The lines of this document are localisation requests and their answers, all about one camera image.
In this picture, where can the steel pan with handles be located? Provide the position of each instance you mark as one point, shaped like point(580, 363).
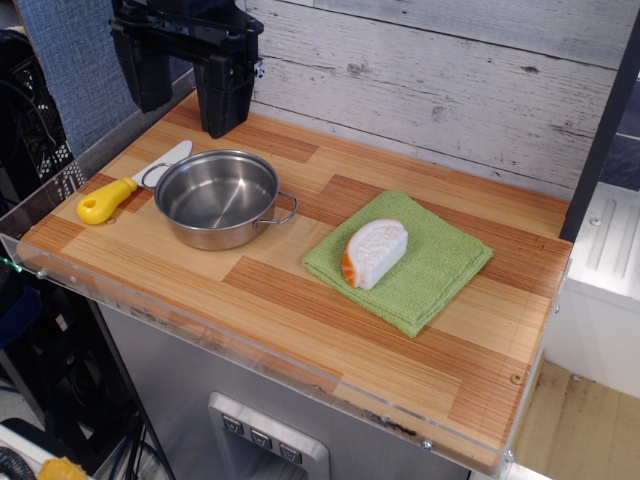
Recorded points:
point(219, 200)

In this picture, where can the black plastic crate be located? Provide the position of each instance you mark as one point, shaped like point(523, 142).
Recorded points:
point(34, 146)

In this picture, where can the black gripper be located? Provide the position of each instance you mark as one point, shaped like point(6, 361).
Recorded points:
point(219, 35)

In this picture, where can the black right vertical post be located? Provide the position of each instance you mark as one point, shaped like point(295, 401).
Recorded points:
point(607, 128)

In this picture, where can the white orange toy sushi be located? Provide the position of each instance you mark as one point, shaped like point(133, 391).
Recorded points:
point(372, 251)

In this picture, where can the white ribbed side cabinet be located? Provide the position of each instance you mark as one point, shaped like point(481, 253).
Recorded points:
point(593, 330)

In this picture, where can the yellow handled toy knife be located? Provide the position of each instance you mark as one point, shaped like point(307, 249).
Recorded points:
point(98, 206)

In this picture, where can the steel cabinet with dispenser panel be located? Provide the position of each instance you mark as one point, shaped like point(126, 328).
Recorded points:
point(218, 415)

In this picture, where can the green folded cloth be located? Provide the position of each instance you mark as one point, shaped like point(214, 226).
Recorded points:
point(439, 261)

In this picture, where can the clear acrylic table guard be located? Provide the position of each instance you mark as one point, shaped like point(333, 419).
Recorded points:
point(315, 358)

